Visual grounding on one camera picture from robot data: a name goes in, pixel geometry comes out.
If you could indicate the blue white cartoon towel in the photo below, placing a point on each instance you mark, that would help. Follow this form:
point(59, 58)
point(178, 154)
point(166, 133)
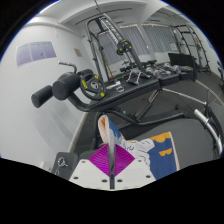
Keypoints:
point(163, 161)

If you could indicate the black yellow-marked weight plate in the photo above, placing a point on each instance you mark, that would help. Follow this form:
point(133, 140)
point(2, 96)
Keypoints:
point(85, 90)

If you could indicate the black roller-pad incline bench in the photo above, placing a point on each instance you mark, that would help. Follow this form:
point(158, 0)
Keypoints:
point(133, 91)

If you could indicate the silver barbell bar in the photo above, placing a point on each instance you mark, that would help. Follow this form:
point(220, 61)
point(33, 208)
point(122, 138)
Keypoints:
point(210, 126)

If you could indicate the black upright panel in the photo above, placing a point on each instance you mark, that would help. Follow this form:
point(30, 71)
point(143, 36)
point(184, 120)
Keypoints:
point(181, 61)

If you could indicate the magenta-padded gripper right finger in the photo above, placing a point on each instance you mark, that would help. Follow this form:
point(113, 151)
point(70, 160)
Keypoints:
point(136, 173)

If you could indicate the black squat rack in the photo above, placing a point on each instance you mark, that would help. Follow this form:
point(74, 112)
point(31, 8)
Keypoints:
point(196, 43)

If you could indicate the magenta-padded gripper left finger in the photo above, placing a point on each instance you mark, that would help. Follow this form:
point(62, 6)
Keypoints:
point(90, 175)

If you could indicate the small brown wall plaque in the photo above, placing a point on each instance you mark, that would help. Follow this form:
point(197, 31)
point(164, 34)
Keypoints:
point(78, 52)

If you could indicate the metal clip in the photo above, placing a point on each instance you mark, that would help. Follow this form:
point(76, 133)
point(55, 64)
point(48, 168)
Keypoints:
point(62, 162)

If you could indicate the black padded flat bench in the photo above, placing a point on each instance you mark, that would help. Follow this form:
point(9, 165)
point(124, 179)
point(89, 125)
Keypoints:
point(186, 133)

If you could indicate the grey window curtain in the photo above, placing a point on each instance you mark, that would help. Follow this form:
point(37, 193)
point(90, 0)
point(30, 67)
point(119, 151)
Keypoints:
point(135, 41)
point(160, 36)

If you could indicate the purple wall poster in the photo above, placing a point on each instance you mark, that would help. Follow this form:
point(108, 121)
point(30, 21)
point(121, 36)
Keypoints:
point(35, 53)

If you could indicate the small black weight plate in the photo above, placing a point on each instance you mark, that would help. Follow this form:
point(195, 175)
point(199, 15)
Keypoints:
point(124, 47)

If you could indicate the chrome dumbbell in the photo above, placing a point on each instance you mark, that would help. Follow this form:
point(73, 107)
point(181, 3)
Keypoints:
point(152, 70)
point(170, 67)

